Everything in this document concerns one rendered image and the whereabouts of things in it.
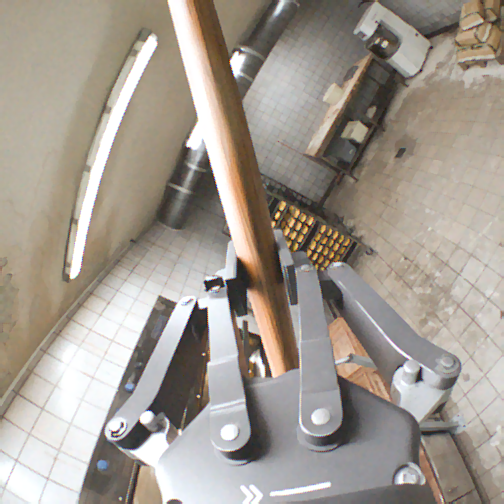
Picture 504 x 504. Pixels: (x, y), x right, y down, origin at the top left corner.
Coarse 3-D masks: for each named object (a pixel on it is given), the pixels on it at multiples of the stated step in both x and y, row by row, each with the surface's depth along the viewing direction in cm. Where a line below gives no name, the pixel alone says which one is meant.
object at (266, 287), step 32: (192, 0) 11; (192, 32) 12; (192, 64) 13; (224, 64) 13; (224, 96) 14; (224, 128) 15; (224, 160) 15; (256, 160) 16; (224, 192) 17; (256, 192) 17; (256, 224) 17; (256, 256) 18; (256, 288) 19; (256, 320) 21; (288, 320) 21; (288, 352) 22
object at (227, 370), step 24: (216, 288) 15; (216, 312) 13; (216, 336) 12; (216, 360) 10; (240, 360) 10; (216, 384) 8; (240, 384) 8; (216, 408) 7; (240, 408) 7; (216, 432) 6; (240, 432) 6; (240, 456) 6
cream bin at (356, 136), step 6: (348, 126) 434; (354, 126) 418; (360, 126) 391; (348, 132) 435; (354, 132) 395; (360, 132) 395; (366, 132) 395; (348, 138) 417; (354, 138) 400; (360, 138) 400
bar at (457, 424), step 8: (344, 360) 138; (352, 360) 137; (360, 360) 137; (368, 360) 140; (376, 368) 142; (456, 416) 117; (424, 424) 102; (432, 424) 104; (440, 424) 106; (448, 424) 109; (456, 424) 111; (464, 424) 108; (456, 432) 110
